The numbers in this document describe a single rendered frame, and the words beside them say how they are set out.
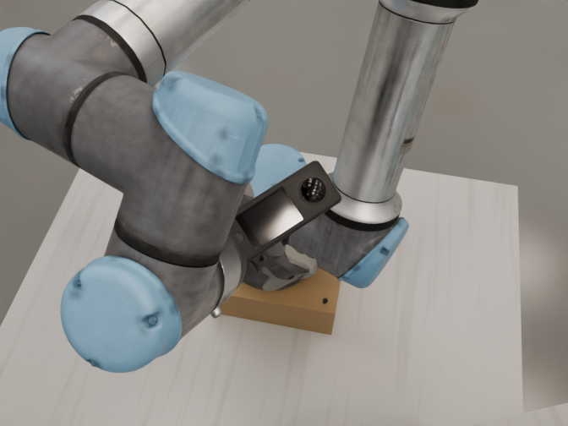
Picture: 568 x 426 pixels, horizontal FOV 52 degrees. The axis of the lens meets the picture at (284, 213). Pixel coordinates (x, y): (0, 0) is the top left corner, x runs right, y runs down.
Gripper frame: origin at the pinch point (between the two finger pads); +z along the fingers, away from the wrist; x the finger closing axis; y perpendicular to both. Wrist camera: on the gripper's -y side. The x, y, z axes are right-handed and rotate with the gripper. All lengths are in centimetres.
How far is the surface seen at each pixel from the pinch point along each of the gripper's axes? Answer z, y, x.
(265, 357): 23.9, 25.6, 17.8
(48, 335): 16, 54, -7
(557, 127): 201, -53, 32
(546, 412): 30, -7, 50
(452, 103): 199, -25, -1
